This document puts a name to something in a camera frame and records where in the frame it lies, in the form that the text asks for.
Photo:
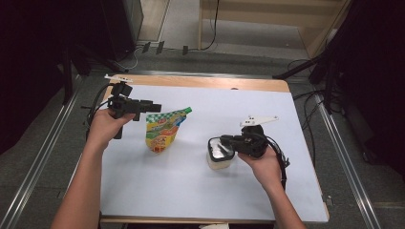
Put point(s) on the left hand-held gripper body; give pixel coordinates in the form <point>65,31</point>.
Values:
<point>122,103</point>

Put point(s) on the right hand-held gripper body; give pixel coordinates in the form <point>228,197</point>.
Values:
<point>254,144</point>

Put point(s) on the clear jar with black lid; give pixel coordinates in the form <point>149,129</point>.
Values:
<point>218,159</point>

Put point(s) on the yellow refill pouch green cap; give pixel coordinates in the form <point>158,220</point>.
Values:
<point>162,130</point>

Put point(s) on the person's right hand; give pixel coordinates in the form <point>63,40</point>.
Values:
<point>267,170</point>

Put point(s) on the person's left hand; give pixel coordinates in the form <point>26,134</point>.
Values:
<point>102,130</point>

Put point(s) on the wooden table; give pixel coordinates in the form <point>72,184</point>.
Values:
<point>197,81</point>

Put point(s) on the small black floor block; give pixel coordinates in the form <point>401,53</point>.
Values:
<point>146,47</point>
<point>185,50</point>
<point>160,47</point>

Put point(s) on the black metal stand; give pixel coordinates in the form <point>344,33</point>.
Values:
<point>67,76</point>
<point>328,86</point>

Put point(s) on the white table sheet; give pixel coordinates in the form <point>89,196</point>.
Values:
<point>178,191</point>

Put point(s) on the black cabinet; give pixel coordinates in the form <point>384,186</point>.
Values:
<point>117,28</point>

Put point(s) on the dark curtain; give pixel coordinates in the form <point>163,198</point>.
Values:
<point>25,63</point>
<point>379,79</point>

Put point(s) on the long aluminium floor rail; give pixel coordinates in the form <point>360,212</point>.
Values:
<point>347,165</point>
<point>35,165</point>

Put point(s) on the light wooden frame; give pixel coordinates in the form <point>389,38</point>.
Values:
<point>254,9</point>

